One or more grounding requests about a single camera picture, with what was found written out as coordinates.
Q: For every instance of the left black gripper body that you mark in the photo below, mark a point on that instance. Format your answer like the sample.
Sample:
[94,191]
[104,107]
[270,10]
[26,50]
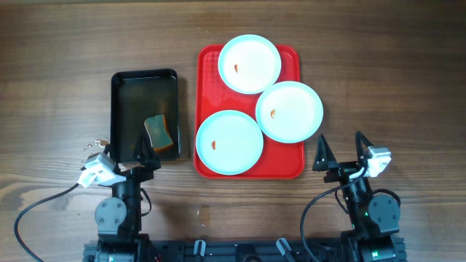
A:
[140,175]

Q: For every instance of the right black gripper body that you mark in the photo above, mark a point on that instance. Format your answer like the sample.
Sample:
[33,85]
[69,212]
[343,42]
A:
[341,171]

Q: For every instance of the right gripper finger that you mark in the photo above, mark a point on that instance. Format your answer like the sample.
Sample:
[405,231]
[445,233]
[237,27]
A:
[361,141]
[324,158]

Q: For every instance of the green and orange sponge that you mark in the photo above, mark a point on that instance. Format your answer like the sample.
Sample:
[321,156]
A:
[159,136]

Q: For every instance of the light blue plate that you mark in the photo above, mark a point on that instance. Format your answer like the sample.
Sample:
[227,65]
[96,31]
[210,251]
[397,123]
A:
[249,64]
[289,112]
[229,142]

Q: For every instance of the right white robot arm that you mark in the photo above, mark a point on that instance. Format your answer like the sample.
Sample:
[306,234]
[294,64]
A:
[374,214]

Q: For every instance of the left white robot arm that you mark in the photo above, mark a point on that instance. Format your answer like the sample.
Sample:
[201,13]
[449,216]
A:
[119,216]

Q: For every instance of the red plastic tray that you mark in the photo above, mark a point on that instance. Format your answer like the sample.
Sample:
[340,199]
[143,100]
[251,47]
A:
[278,160]

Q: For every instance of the black rectangular water tray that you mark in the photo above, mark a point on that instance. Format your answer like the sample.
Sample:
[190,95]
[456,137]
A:
[136,96]

